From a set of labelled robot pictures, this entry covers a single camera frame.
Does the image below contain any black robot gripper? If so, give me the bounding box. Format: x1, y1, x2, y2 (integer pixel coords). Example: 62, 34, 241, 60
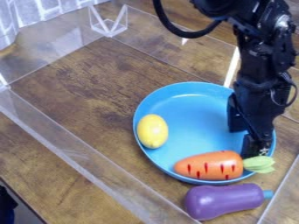
226, 73, 296, 159

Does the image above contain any orange toy carrot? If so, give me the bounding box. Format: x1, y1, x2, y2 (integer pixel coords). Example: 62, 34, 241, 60
173, 150, 275, 180

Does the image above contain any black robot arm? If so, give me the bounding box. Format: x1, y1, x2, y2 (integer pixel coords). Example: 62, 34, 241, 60
190, 0, 297, 158

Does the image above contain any blue plastic plate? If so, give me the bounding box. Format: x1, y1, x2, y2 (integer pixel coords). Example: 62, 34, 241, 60
132, 80, 276, 186

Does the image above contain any purple toy eggplant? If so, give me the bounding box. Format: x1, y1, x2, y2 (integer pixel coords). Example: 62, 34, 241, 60
184, 184, 273, 221

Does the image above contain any yellow toy lemon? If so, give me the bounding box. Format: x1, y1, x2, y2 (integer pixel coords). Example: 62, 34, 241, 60
136, 114, 168, 149

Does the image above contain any clear acrylic enclosure wall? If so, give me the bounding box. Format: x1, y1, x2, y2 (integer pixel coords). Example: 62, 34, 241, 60
0, 0, 299, 224

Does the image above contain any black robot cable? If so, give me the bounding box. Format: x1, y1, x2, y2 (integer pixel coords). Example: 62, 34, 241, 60
150, 0, 226, 39

